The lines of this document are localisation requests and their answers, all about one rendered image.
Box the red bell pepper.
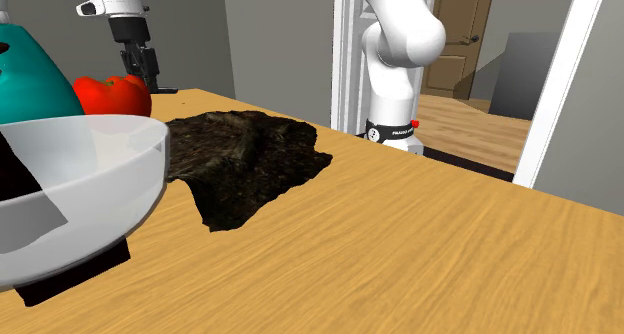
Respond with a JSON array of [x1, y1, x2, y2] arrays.
[[72, 73, 154, 119]]

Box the teal bottle with white top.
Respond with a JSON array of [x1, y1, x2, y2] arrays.
[[0, 0, 87, 126]]

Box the white bowl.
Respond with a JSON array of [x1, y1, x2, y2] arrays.
[[0, 113, 171, 293]]

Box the dark brown crumpled cloth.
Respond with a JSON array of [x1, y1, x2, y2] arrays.
[[165, 109, 335, 233]]

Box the brown door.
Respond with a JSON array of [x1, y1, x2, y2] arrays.
[[420, 0, 498, 101]]

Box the light wooden table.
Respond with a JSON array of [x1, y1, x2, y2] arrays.
[[0, 87, 624, 334]]

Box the white door frame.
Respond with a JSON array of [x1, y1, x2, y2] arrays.
[[330, 0, 611, 190]]

